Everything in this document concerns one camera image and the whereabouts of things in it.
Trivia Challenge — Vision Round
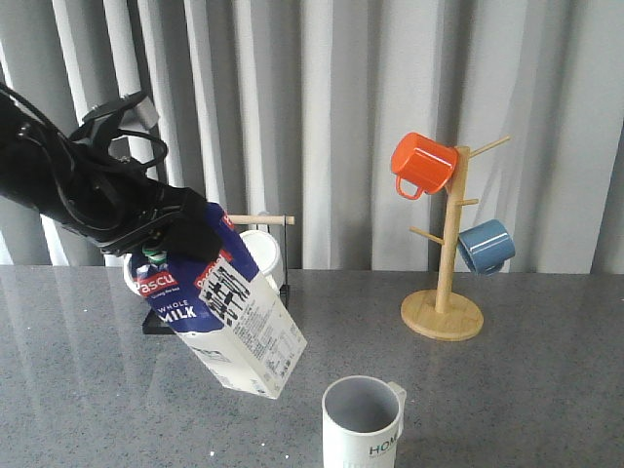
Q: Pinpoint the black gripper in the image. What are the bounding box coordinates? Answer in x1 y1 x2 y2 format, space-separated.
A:
58 163 220 259

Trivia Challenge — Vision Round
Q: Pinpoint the blue white milk carton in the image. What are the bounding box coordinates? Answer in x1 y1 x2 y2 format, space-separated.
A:
125 203 307 399

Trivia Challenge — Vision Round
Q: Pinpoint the cream HOME mug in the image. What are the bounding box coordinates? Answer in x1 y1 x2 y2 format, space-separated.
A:
322 375 407 467

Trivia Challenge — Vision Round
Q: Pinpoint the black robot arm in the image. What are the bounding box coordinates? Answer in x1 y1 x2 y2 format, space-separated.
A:
1 86 222 262

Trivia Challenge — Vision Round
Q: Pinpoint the white ribbed mug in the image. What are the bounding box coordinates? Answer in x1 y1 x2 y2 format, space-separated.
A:
240 229 285 293

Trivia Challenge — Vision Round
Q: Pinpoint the grey pleated curtain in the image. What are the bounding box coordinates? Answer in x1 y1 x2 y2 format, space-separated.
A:
1 1 623 274

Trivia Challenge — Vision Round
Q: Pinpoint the orange mug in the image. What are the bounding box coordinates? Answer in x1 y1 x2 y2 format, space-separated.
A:
391 133 459 200

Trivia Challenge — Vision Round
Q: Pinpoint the wooden mug tree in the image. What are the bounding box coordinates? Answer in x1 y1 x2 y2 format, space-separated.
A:
401 136 511 341

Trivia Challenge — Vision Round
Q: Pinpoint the blue mug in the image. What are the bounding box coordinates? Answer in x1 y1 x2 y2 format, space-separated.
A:
457 219 516 275

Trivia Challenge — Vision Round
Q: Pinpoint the black wire mug rack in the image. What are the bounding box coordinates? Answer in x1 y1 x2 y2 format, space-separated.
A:
142 210 296 335

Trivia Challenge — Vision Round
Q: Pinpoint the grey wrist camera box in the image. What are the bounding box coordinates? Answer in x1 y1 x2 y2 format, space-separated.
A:
132 97 159 131

